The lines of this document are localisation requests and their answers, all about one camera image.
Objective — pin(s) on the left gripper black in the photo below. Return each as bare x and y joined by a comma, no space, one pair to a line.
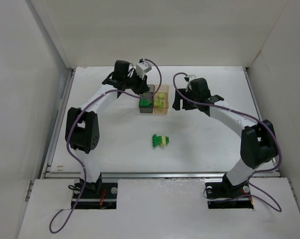
140,86

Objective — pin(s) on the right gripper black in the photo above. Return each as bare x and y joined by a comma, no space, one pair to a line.
180,100

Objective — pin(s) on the lime lego hollow brick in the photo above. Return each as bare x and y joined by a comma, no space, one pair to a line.
162,105

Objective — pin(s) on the dark green lego plate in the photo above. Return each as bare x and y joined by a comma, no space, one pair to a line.
143,103

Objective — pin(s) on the dark green studded lego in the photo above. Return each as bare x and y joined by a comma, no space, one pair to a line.
156,140

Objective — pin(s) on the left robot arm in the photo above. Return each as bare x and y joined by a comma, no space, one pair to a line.
82,126

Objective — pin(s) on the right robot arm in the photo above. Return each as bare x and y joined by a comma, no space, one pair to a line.
258,141

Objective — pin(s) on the orange transparent container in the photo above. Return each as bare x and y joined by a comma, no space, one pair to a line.
162,89

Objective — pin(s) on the grey transparent container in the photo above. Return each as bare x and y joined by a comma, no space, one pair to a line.
149,96

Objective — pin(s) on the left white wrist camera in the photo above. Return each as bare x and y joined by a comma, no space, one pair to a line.
142,67

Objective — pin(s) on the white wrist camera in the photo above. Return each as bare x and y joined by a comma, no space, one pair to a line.
142,67
188,79

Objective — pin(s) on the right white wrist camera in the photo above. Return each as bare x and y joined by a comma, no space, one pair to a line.
188,79

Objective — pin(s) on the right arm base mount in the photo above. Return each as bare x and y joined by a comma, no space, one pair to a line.
220,195

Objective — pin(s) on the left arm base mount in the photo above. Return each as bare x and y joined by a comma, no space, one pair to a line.
98,195

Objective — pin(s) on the aluminium rail front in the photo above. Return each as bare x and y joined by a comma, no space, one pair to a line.
131,175

